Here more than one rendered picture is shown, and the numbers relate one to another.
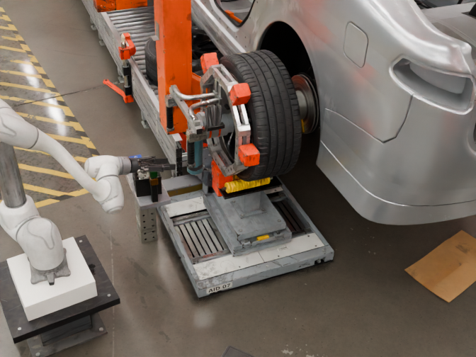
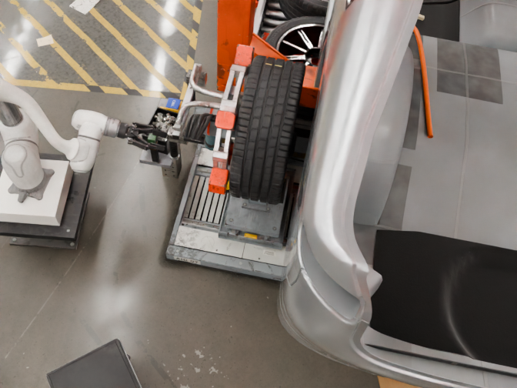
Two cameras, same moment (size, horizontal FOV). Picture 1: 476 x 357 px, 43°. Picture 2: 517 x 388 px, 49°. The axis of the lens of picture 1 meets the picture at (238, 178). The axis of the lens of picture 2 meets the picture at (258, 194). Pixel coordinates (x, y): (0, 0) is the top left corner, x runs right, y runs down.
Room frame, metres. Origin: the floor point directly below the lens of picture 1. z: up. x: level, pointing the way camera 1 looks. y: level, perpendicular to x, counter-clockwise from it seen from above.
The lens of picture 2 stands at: (1.31, -0.80, 2.98)
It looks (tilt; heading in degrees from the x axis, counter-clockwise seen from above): 60 degrees down; 28
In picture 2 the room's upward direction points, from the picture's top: 8 degrees clockwise
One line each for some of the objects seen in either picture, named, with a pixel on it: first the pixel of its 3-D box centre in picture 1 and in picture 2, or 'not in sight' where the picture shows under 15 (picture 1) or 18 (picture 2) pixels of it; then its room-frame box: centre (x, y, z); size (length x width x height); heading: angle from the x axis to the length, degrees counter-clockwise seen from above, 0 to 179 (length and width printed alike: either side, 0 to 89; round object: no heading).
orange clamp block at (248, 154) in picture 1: (248, 154); (218, 180); (2.37, -0.05, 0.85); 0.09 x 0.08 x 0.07; 24
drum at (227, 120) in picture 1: (210, 124); (216, 121); (2.62, 0.15, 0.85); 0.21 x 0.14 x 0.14; 114
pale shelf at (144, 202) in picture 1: (144, 181); (165, 132); (2.65, 0.52, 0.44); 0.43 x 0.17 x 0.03; 24
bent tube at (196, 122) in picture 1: (207, 104); (200, 111); (2.51, 0.16, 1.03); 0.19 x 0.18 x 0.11; 114
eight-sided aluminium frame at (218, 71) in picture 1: (223, 122); (231, 124); (2.65, 0.09, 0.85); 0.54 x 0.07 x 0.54; 24
